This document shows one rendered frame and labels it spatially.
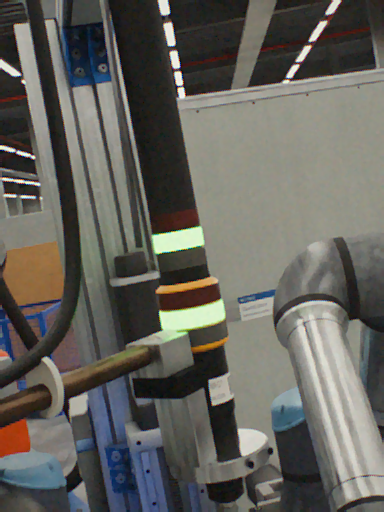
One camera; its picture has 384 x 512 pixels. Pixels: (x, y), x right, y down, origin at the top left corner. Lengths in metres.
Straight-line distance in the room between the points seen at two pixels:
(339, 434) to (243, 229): 1.65
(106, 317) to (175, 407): 0.93
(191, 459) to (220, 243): 1.94
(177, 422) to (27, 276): 8.17
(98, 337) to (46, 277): 7.15
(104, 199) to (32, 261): 7.21
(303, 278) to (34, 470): 0.57
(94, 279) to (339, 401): 0.68
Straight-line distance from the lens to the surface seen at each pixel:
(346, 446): 0.82
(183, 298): 0.48
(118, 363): 0.44
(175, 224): 0.48
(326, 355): 0.89
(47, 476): 1.28
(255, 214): 2.45
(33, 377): 0.41
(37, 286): 8.59
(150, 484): 1.39
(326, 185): 2.56
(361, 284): 0.98
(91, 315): 1.42
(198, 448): 0.48
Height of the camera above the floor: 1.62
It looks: 3 degrees down
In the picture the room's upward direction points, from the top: 11 degrees counter-clockwise
